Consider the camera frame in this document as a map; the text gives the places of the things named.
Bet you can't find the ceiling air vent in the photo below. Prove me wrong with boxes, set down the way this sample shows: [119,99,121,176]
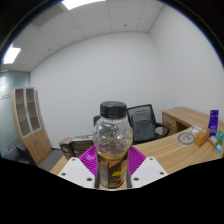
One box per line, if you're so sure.
[31,3,68,28]

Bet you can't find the large dark brown box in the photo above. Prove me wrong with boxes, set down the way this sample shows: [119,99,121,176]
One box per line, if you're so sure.
[70,134,95,158]

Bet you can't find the wooden side desk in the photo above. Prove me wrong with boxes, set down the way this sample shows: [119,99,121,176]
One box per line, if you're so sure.
[161,106,224,136]

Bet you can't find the orange wooden tissue box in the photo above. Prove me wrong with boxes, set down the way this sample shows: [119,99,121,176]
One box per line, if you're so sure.
[193,128,212,148]

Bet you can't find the green flat box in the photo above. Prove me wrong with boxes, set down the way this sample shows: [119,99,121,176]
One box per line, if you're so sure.
[214,129,224,146]

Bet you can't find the black office chair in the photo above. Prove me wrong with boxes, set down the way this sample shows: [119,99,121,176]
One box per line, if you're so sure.
[92,114,103,127]

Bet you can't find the purple standing sign card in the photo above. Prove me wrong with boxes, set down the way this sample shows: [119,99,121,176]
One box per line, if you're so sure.
[208,109,220,138]

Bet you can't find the clear bottle with black cap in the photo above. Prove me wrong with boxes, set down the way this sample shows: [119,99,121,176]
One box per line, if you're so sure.
[92,100,134,190]

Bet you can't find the black leather armchair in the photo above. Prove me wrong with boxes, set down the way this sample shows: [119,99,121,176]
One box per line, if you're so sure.
[3,143,38,167]

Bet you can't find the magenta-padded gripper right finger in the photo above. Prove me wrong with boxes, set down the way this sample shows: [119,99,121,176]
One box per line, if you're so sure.
[126,145,169,189]

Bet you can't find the wooden shelf cabinet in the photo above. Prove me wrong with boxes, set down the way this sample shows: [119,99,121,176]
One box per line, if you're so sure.
[10,86,53,166]

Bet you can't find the grey mesh office chair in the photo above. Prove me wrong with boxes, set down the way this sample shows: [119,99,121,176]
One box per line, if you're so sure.
[126,103,171,145]

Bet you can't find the small dark brown box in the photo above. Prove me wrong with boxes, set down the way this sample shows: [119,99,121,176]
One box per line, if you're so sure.
[58,137,75,160]

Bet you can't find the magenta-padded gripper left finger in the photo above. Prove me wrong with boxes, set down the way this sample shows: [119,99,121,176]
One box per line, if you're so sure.
[57,145,99,189]

